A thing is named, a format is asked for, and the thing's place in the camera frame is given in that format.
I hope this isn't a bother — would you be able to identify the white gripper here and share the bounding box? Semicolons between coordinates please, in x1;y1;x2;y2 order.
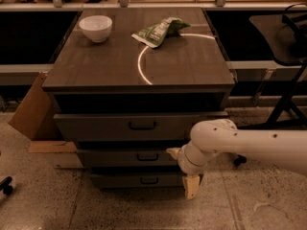
166;142;215;199

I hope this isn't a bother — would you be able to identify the grey drawer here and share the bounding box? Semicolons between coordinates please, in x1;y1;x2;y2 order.
54;111;228;142
90;173;183;189
77;149;177;168

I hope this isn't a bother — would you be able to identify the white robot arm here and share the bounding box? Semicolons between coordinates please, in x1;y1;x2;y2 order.
166;119;307;199

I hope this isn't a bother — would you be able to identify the grey bottom drawer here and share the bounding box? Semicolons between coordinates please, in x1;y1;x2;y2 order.
90;173;183;189

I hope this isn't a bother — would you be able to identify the grey three-drawer cabinet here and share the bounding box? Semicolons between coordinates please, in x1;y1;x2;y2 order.
43;8;234;178

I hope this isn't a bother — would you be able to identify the grey top drawer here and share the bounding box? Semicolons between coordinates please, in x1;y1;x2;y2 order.
54;111;228;142

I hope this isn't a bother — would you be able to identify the green snack bag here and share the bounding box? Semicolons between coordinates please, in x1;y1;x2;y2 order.
131;17;190;48

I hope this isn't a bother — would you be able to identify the brown cardboard box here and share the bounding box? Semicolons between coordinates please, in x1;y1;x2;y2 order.
9;73;83;169

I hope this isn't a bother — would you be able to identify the white ceramic bowl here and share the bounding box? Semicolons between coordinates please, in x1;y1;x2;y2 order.
79;15;112;43

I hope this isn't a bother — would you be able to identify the black metal stand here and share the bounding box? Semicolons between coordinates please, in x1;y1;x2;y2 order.
251;13;307;125

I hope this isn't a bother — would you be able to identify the black chair caster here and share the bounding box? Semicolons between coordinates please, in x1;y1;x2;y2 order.
0;176;13;196

